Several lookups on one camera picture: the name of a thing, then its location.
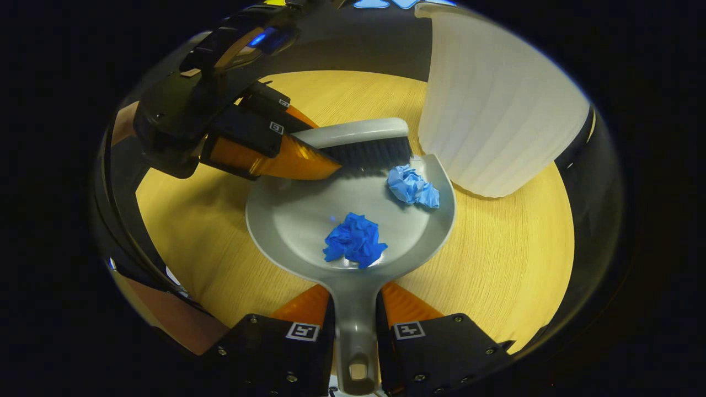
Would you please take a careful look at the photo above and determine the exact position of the black backdrop cloth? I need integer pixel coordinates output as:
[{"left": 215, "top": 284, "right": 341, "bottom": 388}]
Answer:
[{"left": 298, "top": 0, "right": 458, "bottom": 83}]

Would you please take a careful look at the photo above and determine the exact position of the dark blue paper ball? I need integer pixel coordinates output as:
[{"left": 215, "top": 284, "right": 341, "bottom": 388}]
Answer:
[{"left": 323, "top": 212, "right": 388, "bottom": 270}]

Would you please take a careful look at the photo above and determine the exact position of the light blue paper ball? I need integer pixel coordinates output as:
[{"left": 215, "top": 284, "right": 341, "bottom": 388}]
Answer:
[{"left": 386, "top": 164, "right": 441, "bottom": 210}]

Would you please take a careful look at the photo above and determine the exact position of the small white broom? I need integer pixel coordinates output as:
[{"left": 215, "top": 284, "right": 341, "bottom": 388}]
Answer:
[{"left": 301, "top": 117, "right": 414, "bottom": 177}]

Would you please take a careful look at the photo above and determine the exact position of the white garbage bin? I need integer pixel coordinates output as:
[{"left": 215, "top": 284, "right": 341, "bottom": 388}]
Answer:
[{"left": 416, "top": 3, "right": 591, "bottom": 199}]

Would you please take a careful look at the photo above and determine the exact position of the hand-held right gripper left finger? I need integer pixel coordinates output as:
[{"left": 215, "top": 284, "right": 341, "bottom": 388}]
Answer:
[{"left": 201, "top": 284, "right": 336, "bottom": 397}]

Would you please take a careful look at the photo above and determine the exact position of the grey dustpan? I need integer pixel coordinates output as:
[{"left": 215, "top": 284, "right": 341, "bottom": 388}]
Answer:
[{"left": 245, "top": 153, "right": 457, "bottom": 396}]

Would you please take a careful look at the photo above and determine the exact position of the wooden desktop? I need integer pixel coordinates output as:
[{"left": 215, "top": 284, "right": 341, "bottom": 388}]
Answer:
[{"left": 135, "top": 71, "right": 575, "bottom": 356}]

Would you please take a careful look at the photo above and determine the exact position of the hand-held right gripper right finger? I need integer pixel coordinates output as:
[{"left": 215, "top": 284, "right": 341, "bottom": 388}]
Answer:
[{"left": 377, "top": 281, "right": 516, "bottom": 397}]

